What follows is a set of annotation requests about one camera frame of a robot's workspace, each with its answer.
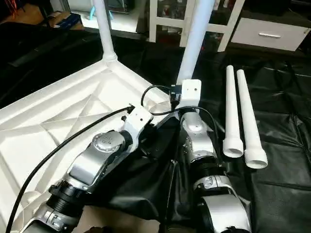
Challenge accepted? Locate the white plastic table leg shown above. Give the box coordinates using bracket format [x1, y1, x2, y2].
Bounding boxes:
[92, 0, 118, 63]
[222, 65, 244, 159]
[236, 69, 269, 170]
[176, 0, 216, 84]

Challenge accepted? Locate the white plastic table top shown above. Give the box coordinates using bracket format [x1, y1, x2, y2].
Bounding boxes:
[0, 59, 183, 233]

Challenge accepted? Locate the white glass door cabinet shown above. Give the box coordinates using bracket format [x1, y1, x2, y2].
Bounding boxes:
[149, 0, 246, 53]

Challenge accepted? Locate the light blue plastic hanger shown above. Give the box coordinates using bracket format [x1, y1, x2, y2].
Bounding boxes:
[89, 5, 114, 21]

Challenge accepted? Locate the white drawer unit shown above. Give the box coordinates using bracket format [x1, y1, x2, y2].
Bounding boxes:
[231, 17, 311, 52]

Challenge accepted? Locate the black mat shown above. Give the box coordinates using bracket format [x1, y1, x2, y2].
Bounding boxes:
[0, 22, 311, 233]

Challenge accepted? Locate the blue box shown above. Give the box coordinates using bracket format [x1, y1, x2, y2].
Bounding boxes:
[56, 12, 84, 29]

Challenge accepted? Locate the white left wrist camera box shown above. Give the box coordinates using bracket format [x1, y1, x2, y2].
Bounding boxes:
[121, 105, 154, 144]

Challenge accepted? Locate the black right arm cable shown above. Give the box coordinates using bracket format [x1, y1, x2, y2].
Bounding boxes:
[141, 85, 227, 161]

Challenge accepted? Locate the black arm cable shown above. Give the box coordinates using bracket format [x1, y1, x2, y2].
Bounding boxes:
[141, 85, 227, 161]
[5, 104, 136, 233]

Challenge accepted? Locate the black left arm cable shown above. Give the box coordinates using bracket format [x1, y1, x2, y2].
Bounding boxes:
[5, 104, 136, 233]

